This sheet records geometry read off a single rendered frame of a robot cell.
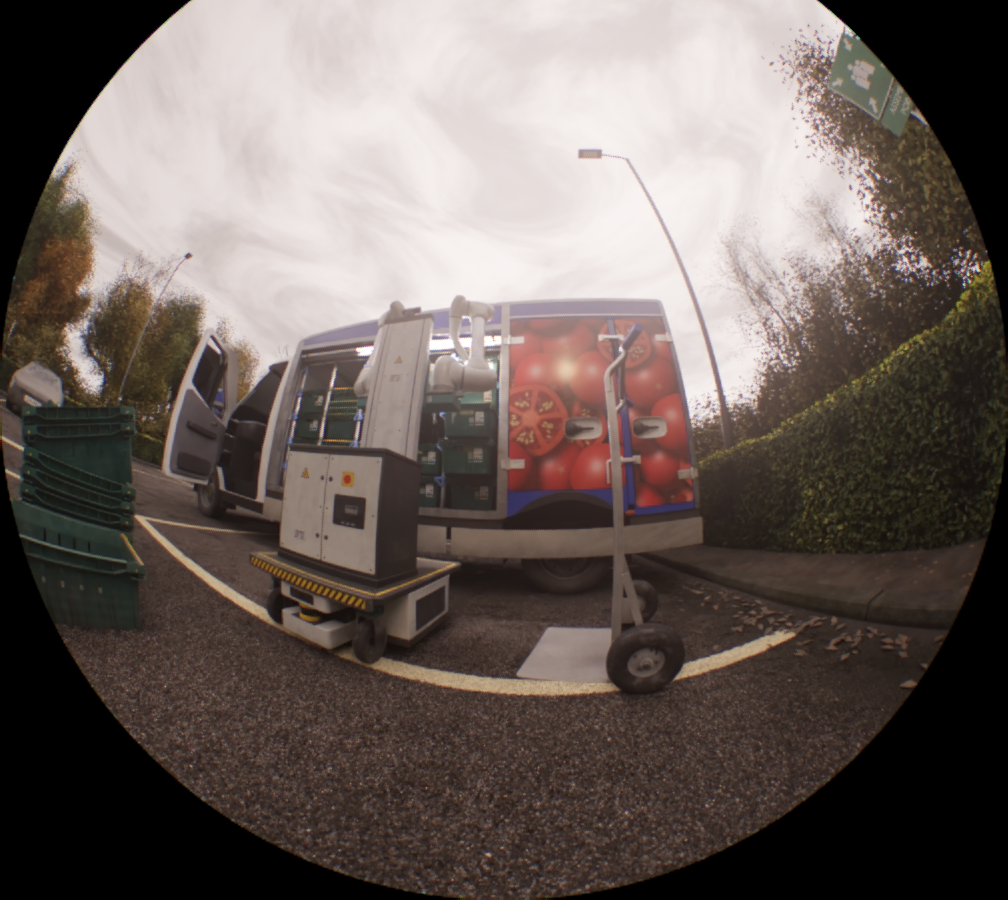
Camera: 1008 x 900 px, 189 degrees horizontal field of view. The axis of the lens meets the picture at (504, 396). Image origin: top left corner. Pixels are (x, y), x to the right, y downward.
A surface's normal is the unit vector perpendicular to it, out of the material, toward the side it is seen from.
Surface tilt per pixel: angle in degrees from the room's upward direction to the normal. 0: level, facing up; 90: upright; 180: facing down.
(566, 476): 90
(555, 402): 90
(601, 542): 90
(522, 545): 90
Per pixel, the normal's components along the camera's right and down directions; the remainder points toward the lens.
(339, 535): -0.17, -0.37
